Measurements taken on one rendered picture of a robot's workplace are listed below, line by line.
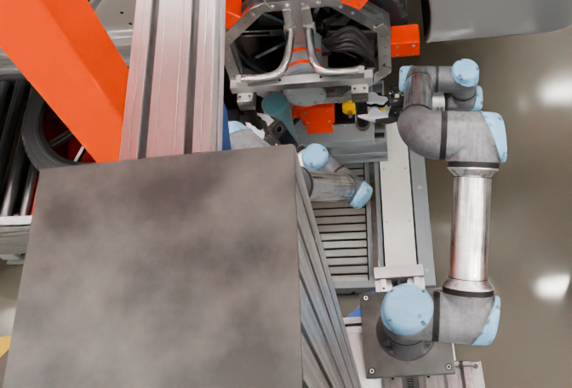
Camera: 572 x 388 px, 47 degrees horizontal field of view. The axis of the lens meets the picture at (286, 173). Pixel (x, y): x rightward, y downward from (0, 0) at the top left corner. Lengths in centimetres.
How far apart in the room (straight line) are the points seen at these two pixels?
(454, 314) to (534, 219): 131
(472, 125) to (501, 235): 128
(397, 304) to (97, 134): 89
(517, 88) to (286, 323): 267
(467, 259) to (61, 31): 102
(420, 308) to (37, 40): 103
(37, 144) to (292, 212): 222
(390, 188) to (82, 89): 149
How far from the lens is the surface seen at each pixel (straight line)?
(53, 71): 162
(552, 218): 285
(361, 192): 178
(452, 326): 157
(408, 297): 157
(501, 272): 273
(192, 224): 59
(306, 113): 241
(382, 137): 276
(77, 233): 63
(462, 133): 154
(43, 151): 271
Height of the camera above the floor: 255
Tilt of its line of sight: 61 degrees down
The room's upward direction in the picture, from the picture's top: 18 degrees counter-clockwise
